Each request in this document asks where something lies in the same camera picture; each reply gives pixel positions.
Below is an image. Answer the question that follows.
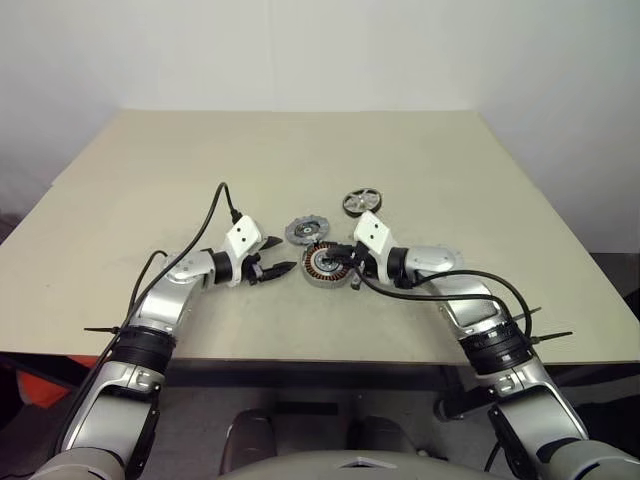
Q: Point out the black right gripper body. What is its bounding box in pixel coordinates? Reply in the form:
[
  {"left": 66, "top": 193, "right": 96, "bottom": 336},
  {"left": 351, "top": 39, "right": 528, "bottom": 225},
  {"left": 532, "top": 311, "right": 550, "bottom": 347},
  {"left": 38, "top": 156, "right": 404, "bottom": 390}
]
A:
[{"left": 349, "top": 244, "right": 376, "bottom": 280}]

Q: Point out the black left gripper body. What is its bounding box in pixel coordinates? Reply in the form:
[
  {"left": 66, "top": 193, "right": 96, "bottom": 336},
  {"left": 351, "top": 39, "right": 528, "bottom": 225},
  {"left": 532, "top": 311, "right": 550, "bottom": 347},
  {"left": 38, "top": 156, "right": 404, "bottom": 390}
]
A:
[{"left": 242, "top": 252, "right": 267, "bottom": 287}]

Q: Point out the grey lid with circuit board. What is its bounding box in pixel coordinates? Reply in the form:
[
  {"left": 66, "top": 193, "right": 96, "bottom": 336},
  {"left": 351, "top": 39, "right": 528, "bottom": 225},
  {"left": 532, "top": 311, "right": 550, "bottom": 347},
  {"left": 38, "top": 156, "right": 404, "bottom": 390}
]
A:
[{"left": 284, "top": 215, "right": 332, "bottom": 247}]

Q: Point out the silver spoked rotor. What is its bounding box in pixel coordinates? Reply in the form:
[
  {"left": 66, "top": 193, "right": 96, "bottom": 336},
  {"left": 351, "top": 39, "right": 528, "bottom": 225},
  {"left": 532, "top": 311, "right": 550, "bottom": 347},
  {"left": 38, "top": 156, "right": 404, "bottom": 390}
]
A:
[{"left": 342, "top": 185, "right": 385, "bottom": 219}]

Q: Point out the motor housing with copper windings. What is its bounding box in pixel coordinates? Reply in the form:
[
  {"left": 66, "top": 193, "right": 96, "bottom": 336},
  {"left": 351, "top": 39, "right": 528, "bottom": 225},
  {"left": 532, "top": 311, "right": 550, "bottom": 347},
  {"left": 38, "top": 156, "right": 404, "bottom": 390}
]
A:
[{"left": 301, "top": 241, "right": 355, "bottom": 290}]

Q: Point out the dark rounded shape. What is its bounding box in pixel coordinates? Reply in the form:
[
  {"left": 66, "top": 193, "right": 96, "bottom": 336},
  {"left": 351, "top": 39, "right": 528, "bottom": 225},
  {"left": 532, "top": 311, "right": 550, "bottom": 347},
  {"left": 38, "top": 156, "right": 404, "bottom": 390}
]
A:
[{"left": 219, "top": 408, "right": 279, "bottom": 474}]

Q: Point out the grey robot torso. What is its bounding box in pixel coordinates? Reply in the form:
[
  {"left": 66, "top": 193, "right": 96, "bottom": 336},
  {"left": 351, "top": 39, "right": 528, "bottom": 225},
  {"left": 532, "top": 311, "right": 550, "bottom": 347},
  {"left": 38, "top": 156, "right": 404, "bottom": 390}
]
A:
[{"left": 214, "top": 443, "right": 519, "bottom": 480}]

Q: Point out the orange object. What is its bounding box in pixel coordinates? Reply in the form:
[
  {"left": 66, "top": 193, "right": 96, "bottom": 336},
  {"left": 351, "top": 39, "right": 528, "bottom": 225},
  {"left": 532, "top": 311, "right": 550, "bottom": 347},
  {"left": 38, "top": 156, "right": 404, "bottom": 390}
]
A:
[{"left": 16, "top": 355, "right": 70, "bottom": 407}]

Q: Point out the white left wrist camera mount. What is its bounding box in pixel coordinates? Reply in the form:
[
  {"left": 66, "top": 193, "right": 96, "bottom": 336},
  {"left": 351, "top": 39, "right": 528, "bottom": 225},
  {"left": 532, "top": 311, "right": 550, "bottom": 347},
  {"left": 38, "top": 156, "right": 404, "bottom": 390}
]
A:
[{"left": 221, "top": 214, "right": 267, "bottom": 290}]

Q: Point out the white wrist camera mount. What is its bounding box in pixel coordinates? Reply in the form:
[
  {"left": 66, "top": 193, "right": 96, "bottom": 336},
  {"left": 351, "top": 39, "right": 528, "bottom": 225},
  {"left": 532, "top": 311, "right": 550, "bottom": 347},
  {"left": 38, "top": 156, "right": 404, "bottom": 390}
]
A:
[
  {"left": 353, "top": 209, "right": 399, "bottom": 287},
  {"left": 221, "top": 214, "right": 267, "bottom": 290}
]

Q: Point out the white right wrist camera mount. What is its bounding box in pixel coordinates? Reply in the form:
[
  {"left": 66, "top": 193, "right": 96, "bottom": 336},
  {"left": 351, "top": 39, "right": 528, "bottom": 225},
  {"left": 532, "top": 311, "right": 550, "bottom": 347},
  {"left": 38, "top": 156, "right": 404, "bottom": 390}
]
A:
[{"left": 353, "top": 209, "right": 399, "bottom": 287}]

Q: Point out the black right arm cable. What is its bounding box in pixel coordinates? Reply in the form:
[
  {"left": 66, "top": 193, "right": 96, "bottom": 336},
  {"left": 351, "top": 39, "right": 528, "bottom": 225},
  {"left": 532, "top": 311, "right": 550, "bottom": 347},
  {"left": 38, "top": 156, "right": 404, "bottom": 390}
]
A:
[{"left": 355, "top": 268, "right": 536, "bottom": 346}]

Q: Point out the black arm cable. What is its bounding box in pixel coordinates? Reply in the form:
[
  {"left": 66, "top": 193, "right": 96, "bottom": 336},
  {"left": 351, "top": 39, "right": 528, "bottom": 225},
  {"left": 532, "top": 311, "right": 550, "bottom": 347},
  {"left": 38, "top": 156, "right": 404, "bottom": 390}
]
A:
[
  {"left": 355, "top": 268, "right": 536, "bottom": 346},
  {"left": 54, "top": 182, "right": 244, "bottom": 451}
]

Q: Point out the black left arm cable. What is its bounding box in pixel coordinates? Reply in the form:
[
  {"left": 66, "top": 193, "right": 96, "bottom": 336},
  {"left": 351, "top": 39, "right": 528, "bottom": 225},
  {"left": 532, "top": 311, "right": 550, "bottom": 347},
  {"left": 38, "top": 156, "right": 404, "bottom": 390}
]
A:
[{"left": 54, "top": 182, "right": 244, "bottom": 451}]

